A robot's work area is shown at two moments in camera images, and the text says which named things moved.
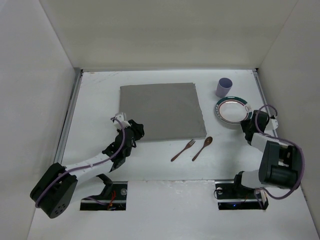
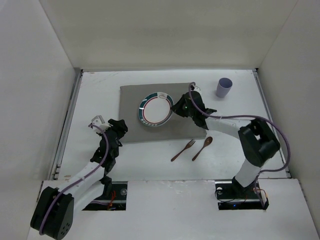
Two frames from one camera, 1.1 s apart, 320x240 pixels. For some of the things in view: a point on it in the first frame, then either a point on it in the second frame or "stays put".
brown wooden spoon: (208, 140) stays put
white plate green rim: (232, 110) to (154, 109)
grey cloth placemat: (167, 111) stays put
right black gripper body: (250, 125) to (180, 107)
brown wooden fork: (188, 146) stays put
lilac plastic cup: (224, 85) stays put
